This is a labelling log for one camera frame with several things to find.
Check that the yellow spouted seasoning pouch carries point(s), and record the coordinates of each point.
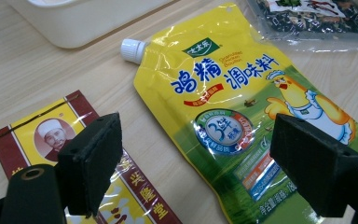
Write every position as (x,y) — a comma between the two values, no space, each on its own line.
(199,93)

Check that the clear packet of dark dried food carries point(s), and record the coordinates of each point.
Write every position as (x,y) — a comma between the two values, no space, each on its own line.
(307,18)

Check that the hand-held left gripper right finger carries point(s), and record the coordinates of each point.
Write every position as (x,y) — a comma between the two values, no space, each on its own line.
(313,165)

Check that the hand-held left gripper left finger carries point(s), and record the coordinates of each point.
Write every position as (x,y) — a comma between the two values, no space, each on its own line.
(90,161)

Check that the red and yellow seasoning packet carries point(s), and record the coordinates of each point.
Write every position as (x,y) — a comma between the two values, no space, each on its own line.
(21,137)

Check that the cream white plastic container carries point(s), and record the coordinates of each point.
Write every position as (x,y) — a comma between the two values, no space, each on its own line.
(90,21)

